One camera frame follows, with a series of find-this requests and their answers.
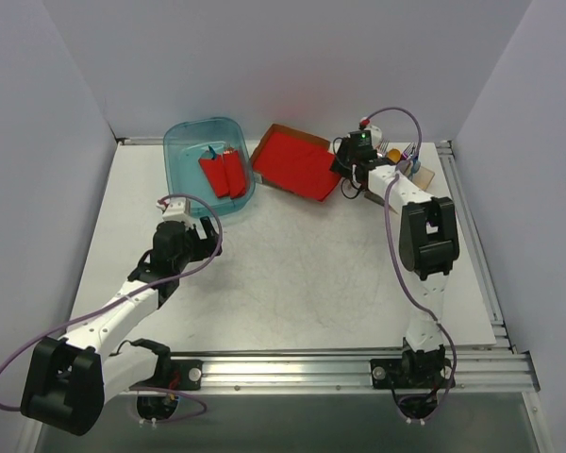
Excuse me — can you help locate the rolled red napkin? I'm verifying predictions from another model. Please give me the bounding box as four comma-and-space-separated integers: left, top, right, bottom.
223, 148, 246, 199
198, 155, 230, 198

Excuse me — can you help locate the clear acrylic utensil holder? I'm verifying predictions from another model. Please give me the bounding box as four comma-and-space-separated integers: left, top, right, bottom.
362, 150, 436, 204

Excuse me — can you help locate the yellow plastic spoon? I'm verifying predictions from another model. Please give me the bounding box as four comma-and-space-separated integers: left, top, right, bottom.
388, 148, 401, 163

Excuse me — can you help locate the red napkin stack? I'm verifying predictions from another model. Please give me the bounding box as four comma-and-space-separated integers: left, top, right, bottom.
253, 131, 341, 200

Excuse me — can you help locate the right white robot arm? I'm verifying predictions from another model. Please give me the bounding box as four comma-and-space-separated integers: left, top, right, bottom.
331, 131, 459, 386

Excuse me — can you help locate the purple metallic fork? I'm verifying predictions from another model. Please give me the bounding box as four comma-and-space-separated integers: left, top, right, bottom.
401, 143, 416, 160

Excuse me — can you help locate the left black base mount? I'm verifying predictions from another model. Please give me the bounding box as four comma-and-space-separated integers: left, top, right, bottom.
132, 359, 204, 391

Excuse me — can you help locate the blue metallic fork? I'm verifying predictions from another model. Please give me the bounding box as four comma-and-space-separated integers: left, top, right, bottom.
408, 145, 421, 179

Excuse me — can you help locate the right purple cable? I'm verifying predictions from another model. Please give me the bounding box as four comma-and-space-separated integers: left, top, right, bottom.
360, 107, 459, 421

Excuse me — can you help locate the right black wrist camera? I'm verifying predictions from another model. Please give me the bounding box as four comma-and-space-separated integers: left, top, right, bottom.
348, 130, 377, 161

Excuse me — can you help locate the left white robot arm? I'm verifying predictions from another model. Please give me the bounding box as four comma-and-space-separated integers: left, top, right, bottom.
20, 216, 223, 436

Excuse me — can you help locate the right rolled red napkin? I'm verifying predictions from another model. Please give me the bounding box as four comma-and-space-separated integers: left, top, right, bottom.
223, 148, 246, 199

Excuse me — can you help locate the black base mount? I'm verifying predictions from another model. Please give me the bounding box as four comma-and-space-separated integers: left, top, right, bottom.
369, 346, 456, 391
132, 359, 204, 391

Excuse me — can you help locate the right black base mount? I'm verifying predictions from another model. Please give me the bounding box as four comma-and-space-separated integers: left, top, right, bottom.
369, 346, 456, 391

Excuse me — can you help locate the purple cable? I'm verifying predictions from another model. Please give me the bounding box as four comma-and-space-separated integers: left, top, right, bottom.
0, 193, 225, 411
360, 107, 459, 421

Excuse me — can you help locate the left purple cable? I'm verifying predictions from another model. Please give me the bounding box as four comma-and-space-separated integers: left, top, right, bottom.
0, 193, 225, 411

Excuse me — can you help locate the silver fork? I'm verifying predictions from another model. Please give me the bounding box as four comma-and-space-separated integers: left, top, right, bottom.
376, 140, 390, 157

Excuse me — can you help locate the brown cardboard napkin box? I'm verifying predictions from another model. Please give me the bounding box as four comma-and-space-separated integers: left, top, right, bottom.
249, 123, 343, 203

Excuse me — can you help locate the aluminium front rail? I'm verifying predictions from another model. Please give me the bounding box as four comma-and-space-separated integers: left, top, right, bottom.
37, 351, 541, 395

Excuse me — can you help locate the left rolled red napkin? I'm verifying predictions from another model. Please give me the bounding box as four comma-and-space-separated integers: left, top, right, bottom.
198, 155, 230, 198

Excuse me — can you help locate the blue transparent plastic bin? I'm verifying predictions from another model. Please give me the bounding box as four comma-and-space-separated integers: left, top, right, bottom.
163, 117, 255, 216

